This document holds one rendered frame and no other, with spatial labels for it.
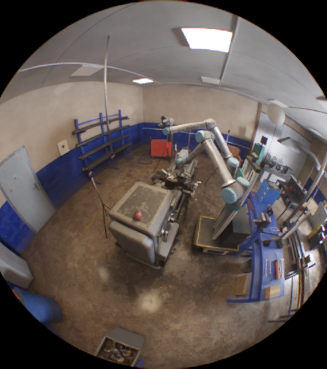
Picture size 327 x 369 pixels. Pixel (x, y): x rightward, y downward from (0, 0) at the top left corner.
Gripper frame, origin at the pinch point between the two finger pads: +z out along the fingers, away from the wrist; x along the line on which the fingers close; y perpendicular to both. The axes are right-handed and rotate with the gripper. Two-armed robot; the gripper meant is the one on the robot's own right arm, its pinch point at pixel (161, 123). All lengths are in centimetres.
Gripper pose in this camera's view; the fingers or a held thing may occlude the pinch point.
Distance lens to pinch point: 135.5
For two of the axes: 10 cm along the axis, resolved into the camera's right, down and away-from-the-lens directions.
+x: -7.2, 3.2, 6.2
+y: 5.9, 7.6, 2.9
